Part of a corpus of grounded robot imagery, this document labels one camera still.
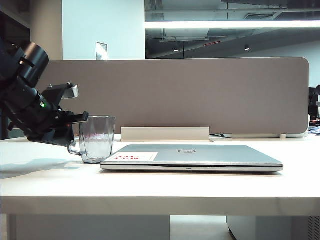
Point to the silver closed laptop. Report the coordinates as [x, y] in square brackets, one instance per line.
[212, 160]

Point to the grey fabric desk divider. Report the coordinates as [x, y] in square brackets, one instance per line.
[175, 95]

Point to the white divider support bracket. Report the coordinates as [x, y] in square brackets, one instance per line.
[282, 136]

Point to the white desk support panel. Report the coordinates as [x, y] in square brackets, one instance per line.
[87, 228]

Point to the long ceiling light strip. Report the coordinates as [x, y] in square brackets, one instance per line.
[225, 24]

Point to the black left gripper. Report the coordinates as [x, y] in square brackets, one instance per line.
[45, 112]

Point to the small wall poster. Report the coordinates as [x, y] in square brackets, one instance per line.
[101, 51]

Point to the black office equipment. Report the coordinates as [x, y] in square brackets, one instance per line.
[315, 100]

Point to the red ceiling sign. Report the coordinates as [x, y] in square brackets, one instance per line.
[212, 44]

